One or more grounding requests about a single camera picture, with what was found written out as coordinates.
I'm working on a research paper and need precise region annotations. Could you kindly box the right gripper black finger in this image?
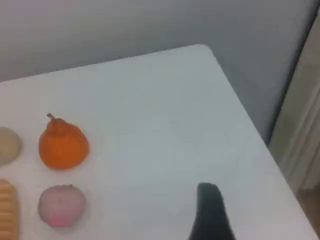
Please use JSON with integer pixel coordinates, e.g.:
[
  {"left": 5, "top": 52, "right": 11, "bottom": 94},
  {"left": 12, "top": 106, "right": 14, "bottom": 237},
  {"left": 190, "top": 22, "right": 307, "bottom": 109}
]
[{"left": 187, "top": 182, "right": 237, "bottom": 240}]

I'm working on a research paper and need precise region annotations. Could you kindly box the beige round toy fruit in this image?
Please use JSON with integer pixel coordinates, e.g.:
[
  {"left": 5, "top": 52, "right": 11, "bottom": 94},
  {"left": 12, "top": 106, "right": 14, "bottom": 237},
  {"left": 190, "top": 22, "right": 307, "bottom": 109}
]
[{"left": 0, "top": 126, "right": 23, "bottom": 166}]

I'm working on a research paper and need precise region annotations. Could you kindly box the orange toy fruit with stem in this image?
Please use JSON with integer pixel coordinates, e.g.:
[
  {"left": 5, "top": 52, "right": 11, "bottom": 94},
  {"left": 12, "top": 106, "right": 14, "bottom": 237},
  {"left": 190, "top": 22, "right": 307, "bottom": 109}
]
[{"left": 38, "top": 113, "right": 90, "bottom": 171}]

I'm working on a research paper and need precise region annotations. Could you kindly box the pink peach bun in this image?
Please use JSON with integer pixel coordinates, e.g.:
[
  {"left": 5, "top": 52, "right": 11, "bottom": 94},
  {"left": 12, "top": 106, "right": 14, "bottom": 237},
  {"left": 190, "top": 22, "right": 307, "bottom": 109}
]
[{"left": 37, "top": 184, "right": 88, "bottom": 229}]

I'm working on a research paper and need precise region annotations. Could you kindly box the golden ridged horn bread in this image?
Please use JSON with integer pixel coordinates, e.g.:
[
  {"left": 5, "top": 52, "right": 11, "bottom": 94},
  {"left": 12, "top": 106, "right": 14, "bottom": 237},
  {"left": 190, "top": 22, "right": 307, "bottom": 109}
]
[{"left": 0, "top": 178, "right": 20, "bottom": 240}]

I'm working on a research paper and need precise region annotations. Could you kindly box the beige ridged panel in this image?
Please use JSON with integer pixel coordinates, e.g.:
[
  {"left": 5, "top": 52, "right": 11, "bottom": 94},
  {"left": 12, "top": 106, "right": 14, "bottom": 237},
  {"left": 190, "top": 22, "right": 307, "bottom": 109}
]
[{"left": 268, "top": 14, "right": 320, "bottom": 198}]

